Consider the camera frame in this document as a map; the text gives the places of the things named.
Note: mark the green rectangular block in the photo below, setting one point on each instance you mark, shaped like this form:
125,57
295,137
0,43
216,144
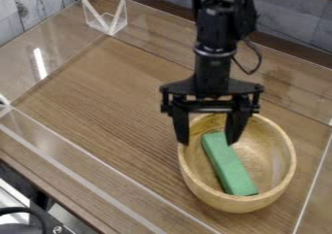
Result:
228,167

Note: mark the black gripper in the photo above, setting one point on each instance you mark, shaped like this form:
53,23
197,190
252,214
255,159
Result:
209,91

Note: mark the clear acrylic enclosure walls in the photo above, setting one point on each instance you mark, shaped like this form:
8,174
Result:
84,134

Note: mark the clear acrylic corner bracket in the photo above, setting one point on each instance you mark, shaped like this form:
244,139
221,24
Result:
107,23

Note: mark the wooden bowl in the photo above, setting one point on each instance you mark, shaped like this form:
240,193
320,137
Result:
268,156

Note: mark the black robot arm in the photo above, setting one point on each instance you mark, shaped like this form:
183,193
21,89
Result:
224,22

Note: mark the black metal mount bracket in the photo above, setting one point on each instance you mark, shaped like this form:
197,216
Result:
40,205

